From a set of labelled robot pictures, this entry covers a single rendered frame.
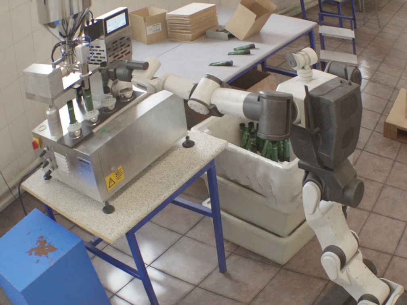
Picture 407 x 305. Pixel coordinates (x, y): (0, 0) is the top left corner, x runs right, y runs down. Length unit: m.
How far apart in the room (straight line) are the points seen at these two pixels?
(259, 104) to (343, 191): 0.47
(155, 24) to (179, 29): 0.19
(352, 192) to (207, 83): 0.67
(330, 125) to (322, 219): 0.46
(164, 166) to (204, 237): 0.85
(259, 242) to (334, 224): 0.82
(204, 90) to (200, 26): 1.95
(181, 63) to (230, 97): 1.56
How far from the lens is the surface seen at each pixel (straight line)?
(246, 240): 2.86
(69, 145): 2.04
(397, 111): 4.08
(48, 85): 2.05
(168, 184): 2.18
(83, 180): 2.10
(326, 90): 1.72
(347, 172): 1.92
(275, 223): 2.61
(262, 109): 1.67
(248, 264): 2.83
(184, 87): 1.87
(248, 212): 2.72
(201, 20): 3.72
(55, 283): 2.21
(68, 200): 2.23
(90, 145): 2.01
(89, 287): 2.39
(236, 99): 1.74
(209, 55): 3.39
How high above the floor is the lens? 1.99
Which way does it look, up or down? 32 degrees down
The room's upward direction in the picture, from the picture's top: 7 degrees counter-clockwise
